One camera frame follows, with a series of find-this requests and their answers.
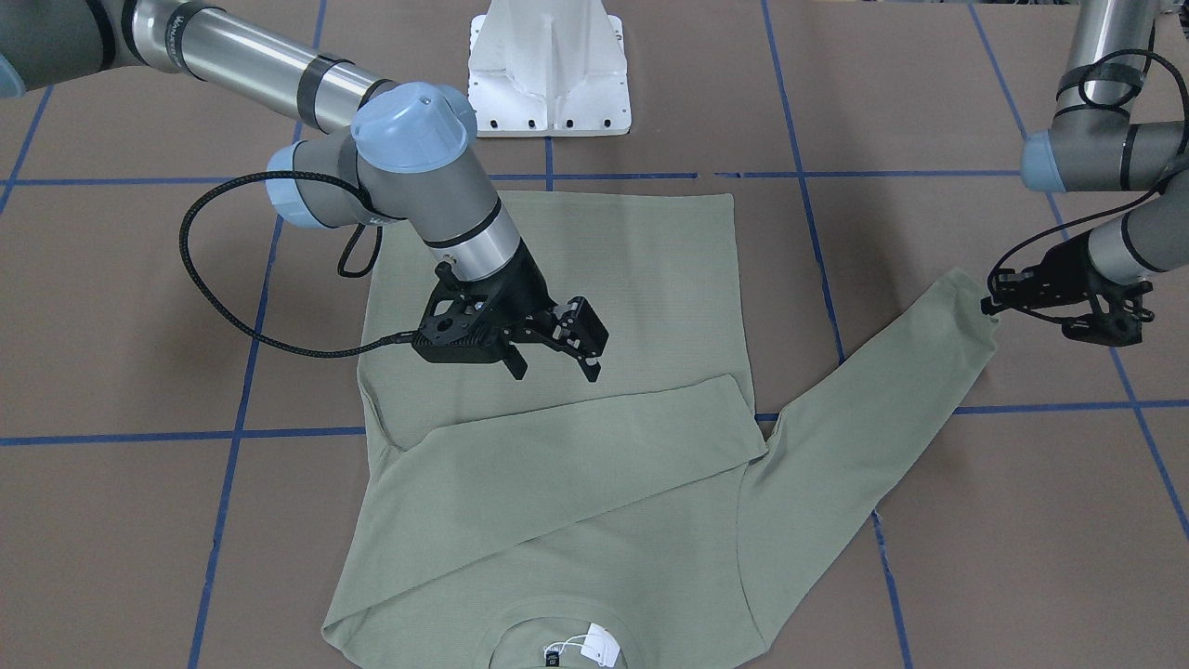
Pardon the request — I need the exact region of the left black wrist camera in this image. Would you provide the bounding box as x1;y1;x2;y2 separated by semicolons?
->
1061;278;1155;348

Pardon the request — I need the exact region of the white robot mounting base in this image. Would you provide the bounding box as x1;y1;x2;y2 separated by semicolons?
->
467;1;633;138

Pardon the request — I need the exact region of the olive green long-sleeve shirt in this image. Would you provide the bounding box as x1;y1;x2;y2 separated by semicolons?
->
322;190;998;668

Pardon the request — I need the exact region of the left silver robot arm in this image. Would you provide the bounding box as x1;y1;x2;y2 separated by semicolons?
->
984;1;1185;321

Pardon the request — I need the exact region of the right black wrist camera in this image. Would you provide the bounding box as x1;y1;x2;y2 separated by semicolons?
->
413;261;504;364

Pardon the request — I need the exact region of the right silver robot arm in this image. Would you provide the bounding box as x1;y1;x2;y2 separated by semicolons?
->
1;1;608;381

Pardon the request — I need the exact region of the white paper hang tag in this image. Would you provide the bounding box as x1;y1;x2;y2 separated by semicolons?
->
543;623;621;668

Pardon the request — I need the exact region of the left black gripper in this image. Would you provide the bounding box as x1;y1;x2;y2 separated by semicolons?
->
981;232;1100;316

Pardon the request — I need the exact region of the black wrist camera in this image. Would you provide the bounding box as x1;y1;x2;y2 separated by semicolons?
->
413;261;504;364
1061;278;1155;348

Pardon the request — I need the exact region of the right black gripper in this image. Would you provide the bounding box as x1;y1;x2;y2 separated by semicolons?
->
483;244;608;384

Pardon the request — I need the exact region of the black braided cable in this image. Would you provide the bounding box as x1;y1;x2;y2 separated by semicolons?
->
178;172;421;360

